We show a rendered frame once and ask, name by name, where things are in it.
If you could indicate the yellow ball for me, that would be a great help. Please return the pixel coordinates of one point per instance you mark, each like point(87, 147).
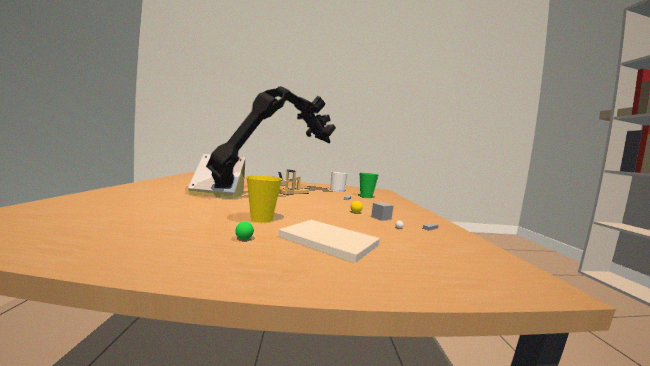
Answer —
point(356, 206)

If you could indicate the green cup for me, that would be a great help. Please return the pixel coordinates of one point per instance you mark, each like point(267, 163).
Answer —
point(368, 183)

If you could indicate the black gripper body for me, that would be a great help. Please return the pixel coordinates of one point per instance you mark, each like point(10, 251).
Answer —
point(316, 127)

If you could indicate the green ball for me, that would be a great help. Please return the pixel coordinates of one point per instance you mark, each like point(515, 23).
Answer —
point(244, 230)

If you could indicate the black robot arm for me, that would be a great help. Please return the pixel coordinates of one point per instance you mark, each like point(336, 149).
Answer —
point(223, 159)

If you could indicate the yellow cup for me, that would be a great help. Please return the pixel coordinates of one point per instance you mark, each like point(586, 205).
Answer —
point(263, 193)

